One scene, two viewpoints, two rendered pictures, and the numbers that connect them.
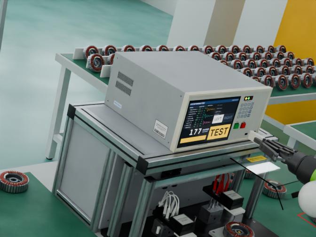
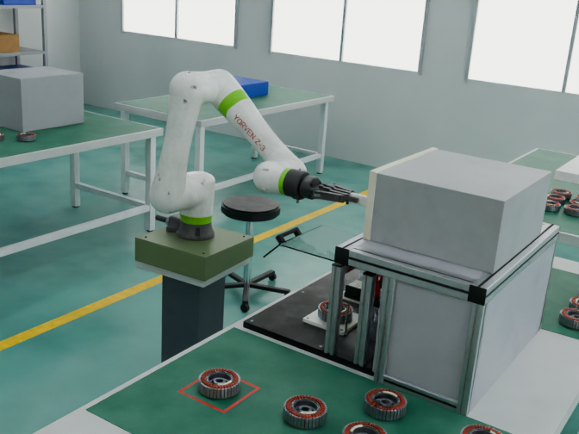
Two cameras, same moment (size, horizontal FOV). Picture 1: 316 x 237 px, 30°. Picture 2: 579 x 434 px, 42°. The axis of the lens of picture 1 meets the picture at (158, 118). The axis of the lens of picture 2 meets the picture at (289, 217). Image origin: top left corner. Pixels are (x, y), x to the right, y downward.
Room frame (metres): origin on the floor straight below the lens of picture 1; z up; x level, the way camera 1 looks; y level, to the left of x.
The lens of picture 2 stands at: (4.04, -0.96, 1.84)
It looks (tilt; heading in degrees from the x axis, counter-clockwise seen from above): 18 degrees down; 170
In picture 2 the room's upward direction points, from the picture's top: 4 degrees clockwise
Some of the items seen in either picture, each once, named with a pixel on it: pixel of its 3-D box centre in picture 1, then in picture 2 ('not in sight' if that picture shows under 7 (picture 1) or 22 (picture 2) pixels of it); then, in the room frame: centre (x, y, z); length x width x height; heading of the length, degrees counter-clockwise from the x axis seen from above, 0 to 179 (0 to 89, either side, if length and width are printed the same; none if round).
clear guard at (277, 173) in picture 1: (270, 173); (329, 251); (1.96, -0.44, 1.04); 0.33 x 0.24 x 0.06; 47
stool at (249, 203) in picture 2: not in sight; (251, 247); (-0.05, -0.42, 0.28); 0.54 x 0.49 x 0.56; 47
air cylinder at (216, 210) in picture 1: (210, 213); (374, 326); (1.99, -0.29, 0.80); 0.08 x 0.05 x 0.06; 137
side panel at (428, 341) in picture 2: not in sight; (427, 344); (2.31, -0.24, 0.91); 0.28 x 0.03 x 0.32; 47
